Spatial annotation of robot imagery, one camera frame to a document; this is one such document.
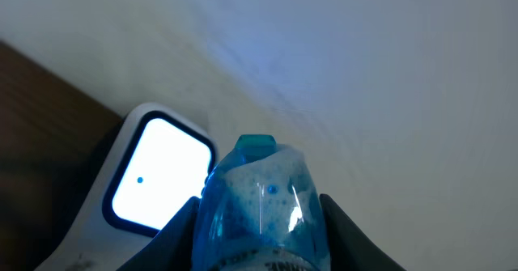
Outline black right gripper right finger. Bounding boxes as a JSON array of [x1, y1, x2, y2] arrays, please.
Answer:
[[319, 194, 405, 271]]

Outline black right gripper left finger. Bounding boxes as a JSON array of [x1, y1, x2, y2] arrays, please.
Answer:
[[117, 197, 200, 271]]

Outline teal mouthwash bottle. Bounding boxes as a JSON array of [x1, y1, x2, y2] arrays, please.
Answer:
[[192, 134, 331, 270]]

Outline white barcode scanner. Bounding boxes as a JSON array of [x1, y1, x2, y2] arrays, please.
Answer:
[[38, 103, 217, 270]]

